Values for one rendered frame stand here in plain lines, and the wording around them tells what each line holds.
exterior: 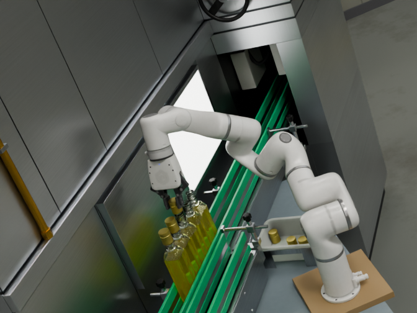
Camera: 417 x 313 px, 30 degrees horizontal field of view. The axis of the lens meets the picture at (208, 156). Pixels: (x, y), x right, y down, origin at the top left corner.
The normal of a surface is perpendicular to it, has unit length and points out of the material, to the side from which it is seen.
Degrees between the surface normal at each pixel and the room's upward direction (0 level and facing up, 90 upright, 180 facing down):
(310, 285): 0
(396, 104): 0
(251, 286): 90
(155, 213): 90
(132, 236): 90
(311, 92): 90
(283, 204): 0
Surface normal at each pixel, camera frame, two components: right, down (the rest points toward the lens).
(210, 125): -0.72, -0.07
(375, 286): -0.32, -0.82
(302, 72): -0.30, 0.55
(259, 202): 0.90, -0.11
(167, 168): -0.32, 0.28
